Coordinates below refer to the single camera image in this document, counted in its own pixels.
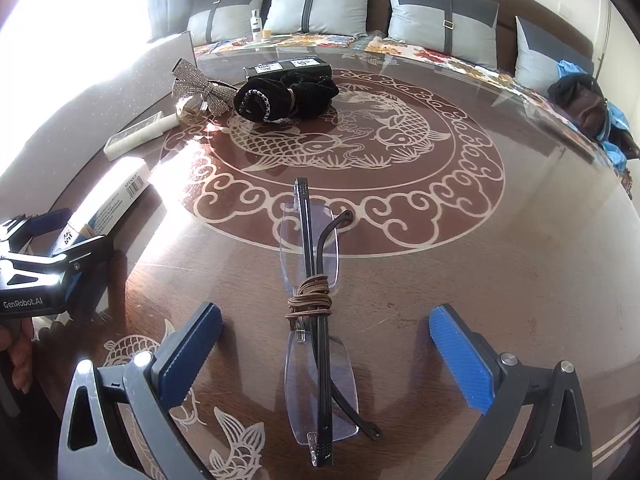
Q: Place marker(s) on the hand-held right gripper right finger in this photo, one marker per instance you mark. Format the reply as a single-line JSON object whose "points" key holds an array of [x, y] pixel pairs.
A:
{"points": [[462, 360]]}

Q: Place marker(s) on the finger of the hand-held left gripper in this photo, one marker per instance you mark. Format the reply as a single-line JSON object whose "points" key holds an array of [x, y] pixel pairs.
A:
{"points": [[45, 222], [87, 255]]}

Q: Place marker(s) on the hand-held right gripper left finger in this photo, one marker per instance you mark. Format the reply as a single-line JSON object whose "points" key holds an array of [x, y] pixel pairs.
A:
{"points": [[192, 350]]}

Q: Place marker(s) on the blue white medicine box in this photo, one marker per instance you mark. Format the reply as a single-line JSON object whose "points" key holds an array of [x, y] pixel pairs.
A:
{"points": [[115, 195]]}

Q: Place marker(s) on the rimless eyeglasses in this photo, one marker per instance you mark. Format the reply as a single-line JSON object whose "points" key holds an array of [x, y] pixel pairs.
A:
{"points": [[320, 370]]}

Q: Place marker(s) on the rhinestone bow hair clip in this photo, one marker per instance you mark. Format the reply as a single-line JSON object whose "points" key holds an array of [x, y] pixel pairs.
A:
{"points": [[192, 82]]}

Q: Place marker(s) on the black printed box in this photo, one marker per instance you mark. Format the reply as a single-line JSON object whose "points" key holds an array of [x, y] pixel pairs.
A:
{"points": [[287, 67]]}

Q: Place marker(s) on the person's left hand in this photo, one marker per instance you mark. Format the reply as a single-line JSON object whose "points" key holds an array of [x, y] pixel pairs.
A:
{"points": [[20, 355]]}

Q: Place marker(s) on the white remote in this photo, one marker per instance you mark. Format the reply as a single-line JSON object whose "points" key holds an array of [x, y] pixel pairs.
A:
{"points": [[140, 136]]}

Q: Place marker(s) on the black velvet scrunchie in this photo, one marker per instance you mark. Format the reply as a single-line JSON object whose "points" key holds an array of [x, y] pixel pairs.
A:
{"points": [[285, 95]]}

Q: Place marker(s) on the grey two-tone pillow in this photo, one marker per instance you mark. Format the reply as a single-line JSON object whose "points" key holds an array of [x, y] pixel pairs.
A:
{"points": [[440, 22], [320, 7], [547, 55], [225, 17]]}

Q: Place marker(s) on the blue cloth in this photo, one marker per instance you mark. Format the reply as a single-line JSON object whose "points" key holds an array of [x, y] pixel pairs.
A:
{"points": [[617, 130]]}

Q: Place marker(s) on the brown bag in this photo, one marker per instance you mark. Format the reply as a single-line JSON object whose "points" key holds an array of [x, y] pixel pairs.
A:
{"points": [[580, 102]]}

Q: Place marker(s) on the small yellow jar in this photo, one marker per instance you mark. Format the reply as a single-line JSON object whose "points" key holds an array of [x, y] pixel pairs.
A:
{"points": [[267, 34]]}

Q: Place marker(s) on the small clear bottle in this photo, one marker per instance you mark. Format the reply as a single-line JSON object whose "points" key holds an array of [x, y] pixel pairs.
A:
{"points": [[256, 25]]}

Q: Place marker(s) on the brown sofa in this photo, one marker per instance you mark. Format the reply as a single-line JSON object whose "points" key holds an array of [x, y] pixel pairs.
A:
{"points": [[506, 17]]}

